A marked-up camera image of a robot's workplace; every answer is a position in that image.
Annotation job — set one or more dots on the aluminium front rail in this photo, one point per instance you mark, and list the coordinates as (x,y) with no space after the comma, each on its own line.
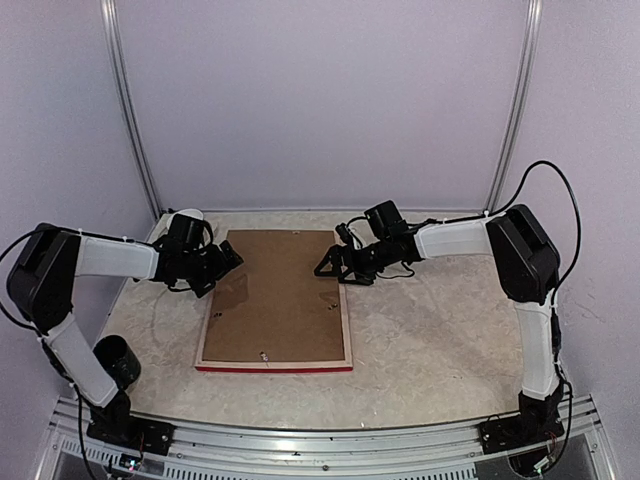
(201,450)

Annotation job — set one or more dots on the orange white bowl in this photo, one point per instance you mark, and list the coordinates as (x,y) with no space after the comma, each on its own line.
(190,212)

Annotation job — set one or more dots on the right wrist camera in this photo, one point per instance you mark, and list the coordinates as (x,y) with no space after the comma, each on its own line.
(384,220)

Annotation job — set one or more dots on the wooden red picture frame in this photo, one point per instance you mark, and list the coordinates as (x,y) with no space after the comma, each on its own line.
(347,345)

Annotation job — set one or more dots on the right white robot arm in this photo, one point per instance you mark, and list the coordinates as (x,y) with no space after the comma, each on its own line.
(525,258)

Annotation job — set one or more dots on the right aluminium post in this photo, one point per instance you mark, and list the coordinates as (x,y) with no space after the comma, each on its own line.
(524,73)

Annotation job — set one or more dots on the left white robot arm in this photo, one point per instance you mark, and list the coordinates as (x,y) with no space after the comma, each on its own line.
(50,259)

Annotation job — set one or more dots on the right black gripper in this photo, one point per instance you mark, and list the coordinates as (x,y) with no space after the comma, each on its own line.
(335,252)

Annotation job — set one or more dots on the grey round plate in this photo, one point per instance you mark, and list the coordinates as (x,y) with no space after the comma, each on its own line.
(219,234)

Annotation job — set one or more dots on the black cylindrical cup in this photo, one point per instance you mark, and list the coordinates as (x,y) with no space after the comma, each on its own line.
(118,360)

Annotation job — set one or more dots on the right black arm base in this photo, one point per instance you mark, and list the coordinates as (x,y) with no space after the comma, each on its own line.
(536,421)

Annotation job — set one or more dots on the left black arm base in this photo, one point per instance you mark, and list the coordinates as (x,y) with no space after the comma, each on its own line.
(115,424)

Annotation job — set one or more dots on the left aluminium post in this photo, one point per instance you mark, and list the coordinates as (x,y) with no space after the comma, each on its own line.
(116,55)

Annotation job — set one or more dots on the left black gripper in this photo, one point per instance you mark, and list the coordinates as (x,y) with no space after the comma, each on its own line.
(234,260)

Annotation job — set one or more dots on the brown cardboard backing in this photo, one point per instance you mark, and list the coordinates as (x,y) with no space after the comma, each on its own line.
(275,300)

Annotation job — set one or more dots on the aluminium post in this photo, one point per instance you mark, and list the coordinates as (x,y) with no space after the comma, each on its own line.
(116,55)
(524,73)

